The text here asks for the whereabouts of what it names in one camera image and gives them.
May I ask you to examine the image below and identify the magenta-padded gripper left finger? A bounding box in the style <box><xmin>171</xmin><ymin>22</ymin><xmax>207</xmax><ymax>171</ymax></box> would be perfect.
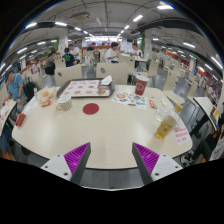
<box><xmin>40</xmin><ymin>142</ymin><xmax>92</xmax><ymax>186</ymax></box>

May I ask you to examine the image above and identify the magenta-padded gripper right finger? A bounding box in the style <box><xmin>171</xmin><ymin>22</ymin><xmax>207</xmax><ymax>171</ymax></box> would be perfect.
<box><xmin>131</xmin><ymin>142</ymin><xmax>184</xmax><ymax>186</ymax></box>

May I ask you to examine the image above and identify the clear bottle with tan cap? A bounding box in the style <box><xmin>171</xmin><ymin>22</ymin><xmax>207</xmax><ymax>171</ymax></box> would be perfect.
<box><xmin>154</xmin><ymin>109</ymin><xmax>181</xmax><ymax>141</ymax></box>

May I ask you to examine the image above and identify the white notice with red text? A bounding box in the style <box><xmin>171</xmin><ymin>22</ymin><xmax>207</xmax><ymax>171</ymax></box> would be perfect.
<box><xmin>173</xmin><ymin>124</ymin><xmax>193</xmax><ymax>145</ymax></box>

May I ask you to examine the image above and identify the clear plastic bag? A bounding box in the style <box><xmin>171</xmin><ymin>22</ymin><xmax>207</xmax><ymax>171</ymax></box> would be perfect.
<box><xmin>154</xmin><ymin>106</ymin><xmax>171</xmax><ymax>123</ymax></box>

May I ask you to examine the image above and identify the flat round red coaster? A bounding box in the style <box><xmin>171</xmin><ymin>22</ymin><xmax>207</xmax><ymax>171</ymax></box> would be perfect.
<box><xmin>82</xmin><ymin>102</ymin><xmax>100</xmax><ymax>116</ymax></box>

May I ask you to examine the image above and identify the small red packet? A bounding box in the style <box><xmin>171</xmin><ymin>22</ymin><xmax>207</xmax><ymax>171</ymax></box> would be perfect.
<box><xmin>148</xmin><ymin>99</ymin><xmax>158</xmax><ymax>110</ymax></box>

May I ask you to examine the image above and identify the printed sticker sheet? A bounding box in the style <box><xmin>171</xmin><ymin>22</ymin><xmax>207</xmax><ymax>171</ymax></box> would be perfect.
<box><xmin>111</xmin><ymin>90</ymin><xmax>148</xmax><ymax>112</ymax></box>

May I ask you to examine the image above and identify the red sauce packet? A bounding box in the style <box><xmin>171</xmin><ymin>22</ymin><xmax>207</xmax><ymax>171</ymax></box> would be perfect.
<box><xmin>15</xmin><ymin>113</ymin><xmax>27</xmax><ymax>128</ymax></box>

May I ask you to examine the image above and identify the dark tray with paper liner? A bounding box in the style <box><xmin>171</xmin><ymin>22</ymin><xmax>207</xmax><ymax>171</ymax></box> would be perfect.
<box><xmin>55</xmin><ymin>78</ymin><xmax>116</xmax><ymax>99</ymax></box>

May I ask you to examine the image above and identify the red paper cup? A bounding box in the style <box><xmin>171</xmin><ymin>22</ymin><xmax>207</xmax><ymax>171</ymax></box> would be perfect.
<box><xmin>134</xmin><ymin>74</ymin><xmax>150</xmax><ymax>97</ymax></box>

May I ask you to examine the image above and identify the neighbouring beige table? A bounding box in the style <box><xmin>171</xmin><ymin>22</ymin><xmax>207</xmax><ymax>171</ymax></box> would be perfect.
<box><xmin>193</xmin><ymin>96</ymin><xmax>219</xmax><ymax>133</ymax></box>

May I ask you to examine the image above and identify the white paper napkin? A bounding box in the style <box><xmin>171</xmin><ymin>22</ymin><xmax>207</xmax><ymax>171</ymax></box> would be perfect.
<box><xmin>100</xmin><ymin>75</ymin><xmax>114</xmax><ymax>86</ymax></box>

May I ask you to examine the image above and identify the black backpack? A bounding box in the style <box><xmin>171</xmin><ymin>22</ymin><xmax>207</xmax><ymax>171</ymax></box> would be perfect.
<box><xmin>22</xmin><ymin>81</ymin><xmax>36</xmax><ymax>101</ymax></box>

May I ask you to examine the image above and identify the group of beige chairs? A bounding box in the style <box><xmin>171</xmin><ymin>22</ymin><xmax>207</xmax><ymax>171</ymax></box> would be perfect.
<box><xmin>24</xmin><ymin>48</ymin><xmax>214</xmax><ymax>98</ymax></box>

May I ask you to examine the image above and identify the group of ceiling lights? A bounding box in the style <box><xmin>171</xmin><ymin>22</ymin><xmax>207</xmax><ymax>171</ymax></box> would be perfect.
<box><xmin>0</xmin><ymin>3</ymin><xmax>224</xmax><ymax>73</ymax></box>

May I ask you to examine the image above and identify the ceiling air conditioner unit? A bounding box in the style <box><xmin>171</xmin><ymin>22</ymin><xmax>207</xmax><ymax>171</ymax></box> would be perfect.
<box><xmin>70</xmin><ymin>11</ymin><xmax>91</xmax><ymax>22</ymax></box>

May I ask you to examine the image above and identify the patterned mug with gold handle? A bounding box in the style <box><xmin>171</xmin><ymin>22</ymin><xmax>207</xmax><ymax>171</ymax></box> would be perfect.
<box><xmin>55</xmin><ymin>94</ymin><xmax>73</xmax><ymax>112</ymax></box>

